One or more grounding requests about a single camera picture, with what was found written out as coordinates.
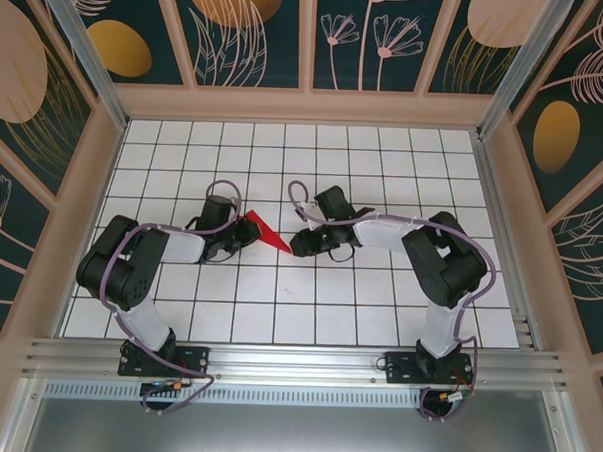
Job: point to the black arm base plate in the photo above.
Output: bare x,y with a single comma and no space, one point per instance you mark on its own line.
400,365
195,359

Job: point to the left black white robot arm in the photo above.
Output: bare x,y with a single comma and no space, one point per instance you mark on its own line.
119,268

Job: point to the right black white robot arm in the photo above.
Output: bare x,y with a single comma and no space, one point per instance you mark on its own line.
445,267

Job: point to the grey metal sheet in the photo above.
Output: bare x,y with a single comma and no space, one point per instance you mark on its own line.
292,436

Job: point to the red square paper sheet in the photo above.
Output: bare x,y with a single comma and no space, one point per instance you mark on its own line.
268,232

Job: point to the aluminium corner post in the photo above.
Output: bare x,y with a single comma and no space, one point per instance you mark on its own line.
523,70
84,51

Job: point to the long aluminium mounting rail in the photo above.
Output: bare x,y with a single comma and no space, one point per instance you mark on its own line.
295,361

